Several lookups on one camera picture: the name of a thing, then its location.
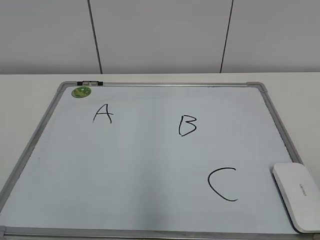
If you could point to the white board eraser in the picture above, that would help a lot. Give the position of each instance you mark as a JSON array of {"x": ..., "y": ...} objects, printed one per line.
[{"x": 300, "y": 195}]

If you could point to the round green magnet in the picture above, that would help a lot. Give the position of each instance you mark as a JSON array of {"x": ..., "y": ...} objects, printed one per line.
[{"x": 81, "y": 92}]

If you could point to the white board with grey frame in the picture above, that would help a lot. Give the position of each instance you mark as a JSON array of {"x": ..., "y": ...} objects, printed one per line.
[{"x": 152, "y": 161}]

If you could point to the black and grey frame clip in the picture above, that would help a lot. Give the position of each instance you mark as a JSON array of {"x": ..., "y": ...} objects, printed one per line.
[{"x": 90, "y": 83}]

